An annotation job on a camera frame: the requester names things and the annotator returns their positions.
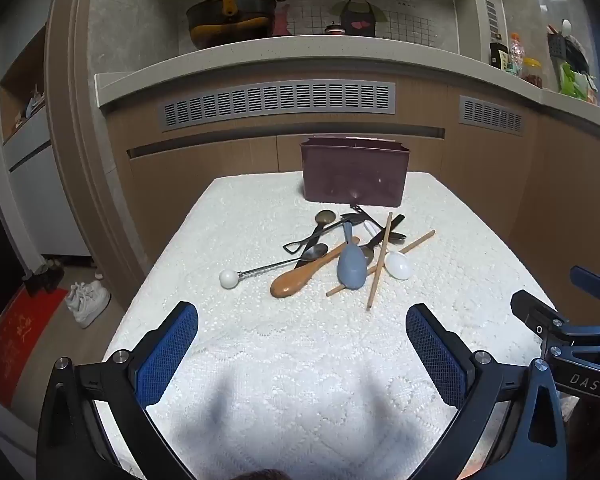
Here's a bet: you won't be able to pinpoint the black utensil rack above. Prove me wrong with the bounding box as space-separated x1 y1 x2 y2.
546 19 593 76

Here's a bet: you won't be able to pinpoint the dark shoes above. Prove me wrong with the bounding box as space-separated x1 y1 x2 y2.
22 260 66 296

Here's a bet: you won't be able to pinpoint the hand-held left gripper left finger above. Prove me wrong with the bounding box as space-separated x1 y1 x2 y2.
36 301 200 480

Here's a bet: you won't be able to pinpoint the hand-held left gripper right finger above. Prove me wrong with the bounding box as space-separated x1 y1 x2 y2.
406 303 568 480

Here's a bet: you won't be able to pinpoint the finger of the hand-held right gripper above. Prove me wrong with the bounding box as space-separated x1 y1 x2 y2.
570 266 600 312
511 290 576 349

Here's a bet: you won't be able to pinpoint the green packets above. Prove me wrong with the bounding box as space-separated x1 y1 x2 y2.
559 60 600 106

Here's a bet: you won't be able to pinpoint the jar with yellow lid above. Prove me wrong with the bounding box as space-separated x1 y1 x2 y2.
521 57 545 88

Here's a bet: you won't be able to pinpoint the bronze-headed metal spoon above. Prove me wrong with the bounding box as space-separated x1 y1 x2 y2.
295 210 337 267

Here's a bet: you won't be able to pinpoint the maroon plastic utensil container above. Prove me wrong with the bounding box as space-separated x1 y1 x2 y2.
300 135 412 209

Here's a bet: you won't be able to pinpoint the black utensil with loop handle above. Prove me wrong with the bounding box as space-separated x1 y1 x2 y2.
282 215 366 256

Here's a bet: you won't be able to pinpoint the red floor mat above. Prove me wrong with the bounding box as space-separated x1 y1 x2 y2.
0 287 70 401

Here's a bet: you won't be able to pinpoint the wooden chopstick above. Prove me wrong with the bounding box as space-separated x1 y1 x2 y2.
366 211 394 310
326 230 436 297

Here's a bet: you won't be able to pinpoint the white stone kitchen counter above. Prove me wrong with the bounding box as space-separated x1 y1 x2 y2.
95 35 600 126

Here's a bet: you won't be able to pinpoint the wooden cabinet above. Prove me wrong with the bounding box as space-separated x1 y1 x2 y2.
102 95 600 321

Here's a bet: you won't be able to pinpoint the white textured tablecloth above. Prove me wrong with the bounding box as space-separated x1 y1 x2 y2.
95 171 581 480

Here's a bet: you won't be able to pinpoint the grey-blue plastic spoon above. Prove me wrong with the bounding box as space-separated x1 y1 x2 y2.
337 222 367 291

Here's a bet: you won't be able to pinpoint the wooden spoon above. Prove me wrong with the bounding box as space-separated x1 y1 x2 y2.
270 237 361 299

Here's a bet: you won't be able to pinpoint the black wok with yellow handles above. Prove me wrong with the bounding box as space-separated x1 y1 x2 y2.
186 0 278 51

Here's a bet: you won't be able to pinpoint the clear bottle with orange cap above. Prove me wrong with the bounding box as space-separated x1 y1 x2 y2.
507 32 526 78

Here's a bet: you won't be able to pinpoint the white shelf cabinet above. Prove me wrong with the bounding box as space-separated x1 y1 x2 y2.
0 25 91 261

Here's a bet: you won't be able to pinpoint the white spoon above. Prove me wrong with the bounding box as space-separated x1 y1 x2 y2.
384 251 414 281

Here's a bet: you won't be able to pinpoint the large grey vent grille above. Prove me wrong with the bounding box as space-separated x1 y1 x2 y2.
160 81 397 132

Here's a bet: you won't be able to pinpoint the small grey vent grille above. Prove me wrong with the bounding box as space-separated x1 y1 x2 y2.
459 95 526 136

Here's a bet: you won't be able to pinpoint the white wall column with grille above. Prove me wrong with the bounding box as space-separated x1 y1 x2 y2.
467 0 506 63

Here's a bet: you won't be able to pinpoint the metal stick with white ball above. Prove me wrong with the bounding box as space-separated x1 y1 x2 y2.
219 257 306 290

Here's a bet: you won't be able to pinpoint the cartoon wall poster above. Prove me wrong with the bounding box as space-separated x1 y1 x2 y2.
177 0 458 53

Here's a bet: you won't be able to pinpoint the white sneaker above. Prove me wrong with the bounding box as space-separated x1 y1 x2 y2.
77 280 112 329
64 282 95 313

